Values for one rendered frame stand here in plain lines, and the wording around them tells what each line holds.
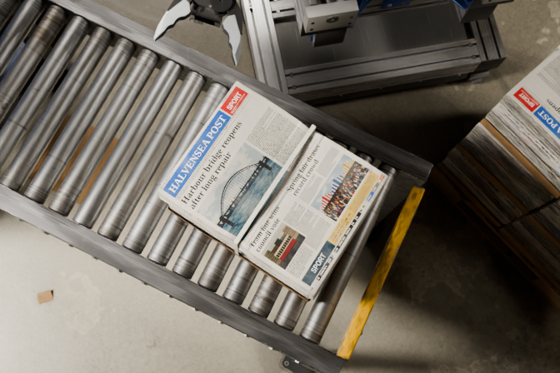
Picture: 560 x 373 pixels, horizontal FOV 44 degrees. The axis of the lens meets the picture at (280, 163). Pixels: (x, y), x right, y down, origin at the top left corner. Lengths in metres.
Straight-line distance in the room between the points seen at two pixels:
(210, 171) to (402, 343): 1.24
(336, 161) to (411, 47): 1.10
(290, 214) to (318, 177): 0.09
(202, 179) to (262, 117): 0.18
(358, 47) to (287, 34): 0.25
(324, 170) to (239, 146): 0.18
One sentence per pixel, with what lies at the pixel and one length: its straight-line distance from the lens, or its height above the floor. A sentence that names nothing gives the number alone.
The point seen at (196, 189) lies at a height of 1.03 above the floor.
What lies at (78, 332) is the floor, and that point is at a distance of 2.44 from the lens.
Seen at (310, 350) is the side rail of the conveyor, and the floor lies 0.80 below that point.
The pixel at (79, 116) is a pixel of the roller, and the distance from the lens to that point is 1.71.
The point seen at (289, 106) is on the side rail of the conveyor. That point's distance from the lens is 1.67.
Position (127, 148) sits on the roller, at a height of 0.80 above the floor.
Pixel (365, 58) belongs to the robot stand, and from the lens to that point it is 2.37.
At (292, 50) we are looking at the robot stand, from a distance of 2.37.
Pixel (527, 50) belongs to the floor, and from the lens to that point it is 2.80.
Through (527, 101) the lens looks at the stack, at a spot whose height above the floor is 0.83.
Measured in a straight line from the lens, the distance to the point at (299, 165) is 1.39.
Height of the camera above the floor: 2.37
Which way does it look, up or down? 75 degrees down
